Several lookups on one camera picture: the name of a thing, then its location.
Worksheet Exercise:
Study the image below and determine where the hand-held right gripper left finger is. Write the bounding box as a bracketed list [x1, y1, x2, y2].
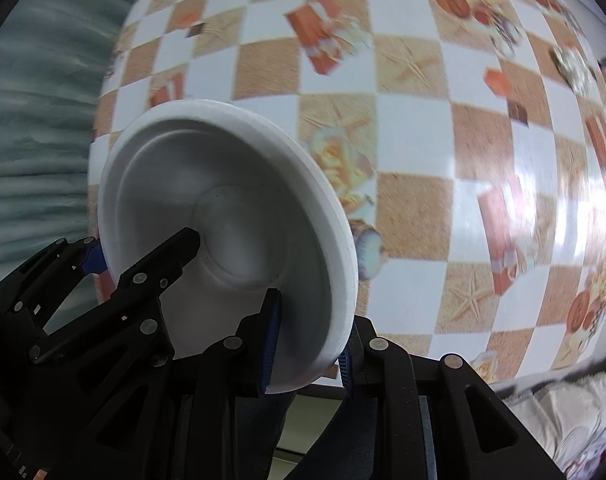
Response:
[83, 288, 284, 480]

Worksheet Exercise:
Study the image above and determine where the white bowl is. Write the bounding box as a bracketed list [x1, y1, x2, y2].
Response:
[97, 100, 358, 395]

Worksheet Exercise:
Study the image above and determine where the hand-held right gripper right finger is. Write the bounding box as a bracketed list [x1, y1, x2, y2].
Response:
[336, 316, 559, 480]

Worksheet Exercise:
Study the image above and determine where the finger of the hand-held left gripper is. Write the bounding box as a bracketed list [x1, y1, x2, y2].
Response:
[0, 236, 107, 352]
[30, 227, 201, 387]

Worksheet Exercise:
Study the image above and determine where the white cloth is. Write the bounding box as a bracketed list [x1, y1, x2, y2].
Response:
[503, 360, 606, 476]

